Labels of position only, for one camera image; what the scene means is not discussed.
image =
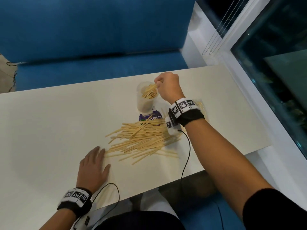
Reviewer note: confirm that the person's right fingers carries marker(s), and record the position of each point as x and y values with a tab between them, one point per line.
160	79

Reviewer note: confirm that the person's left forearm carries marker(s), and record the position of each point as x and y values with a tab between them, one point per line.
58	220

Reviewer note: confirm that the dark window glass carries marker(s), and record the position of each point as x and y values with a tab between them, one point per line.
278	59

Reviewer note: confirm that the black shorts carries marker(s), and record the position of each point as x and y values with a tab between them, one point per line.
141	221

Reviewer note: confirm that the pile of wooden sticks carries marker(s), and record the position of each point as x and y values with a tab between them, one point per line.
141	138

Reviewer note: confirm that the right wrist camera band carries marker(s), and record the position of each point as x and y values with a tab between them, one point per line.
183	112

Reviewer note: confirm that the blue seat cushion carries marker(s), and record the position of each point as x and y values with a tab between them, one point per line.
206	213

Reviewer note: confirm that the person's left little finger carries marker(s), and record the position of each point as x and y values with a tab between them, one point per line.
81	163

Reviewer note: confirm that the black sleeve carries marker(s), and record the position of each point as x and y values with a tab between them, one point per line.
275	210

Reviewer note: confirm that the person's left hand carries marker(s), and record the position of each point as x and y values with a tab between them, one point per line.
91	173

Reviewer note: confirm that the wrist camera band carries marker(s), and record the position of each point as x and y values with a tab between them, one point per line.
183	112
75	200

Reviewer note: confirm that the person's right hand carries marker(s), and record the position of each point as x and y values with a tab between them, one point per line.
170	88

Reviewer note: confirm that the person's right forearm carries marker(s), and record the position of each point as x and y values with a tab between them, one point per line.
220	162

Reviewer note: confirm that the white window frame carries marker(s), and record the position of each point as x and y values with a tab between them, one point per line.
242	76

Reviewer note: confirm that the left wrist camera band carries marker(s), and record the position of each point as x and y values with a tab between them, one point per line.
75	200

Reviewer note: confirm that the blue sofa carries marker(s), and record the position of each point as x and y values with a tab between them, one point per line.
91	28

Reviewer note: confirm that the clear plastic cup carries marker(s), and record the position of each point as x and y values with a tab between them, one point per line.
144	102

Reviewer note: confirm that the bundle of wooden sticks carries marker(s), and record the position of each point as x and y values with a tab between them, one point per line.
150	92

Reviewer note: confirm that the purple packet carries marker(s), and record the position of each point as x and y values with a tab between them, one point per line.
156	116

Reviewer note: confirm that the person's left middle finger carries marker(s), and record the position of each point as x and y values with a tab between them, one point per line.
95	152

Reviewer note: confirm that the person's left thumb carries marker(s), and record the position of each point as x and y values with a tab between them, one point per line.
107	169

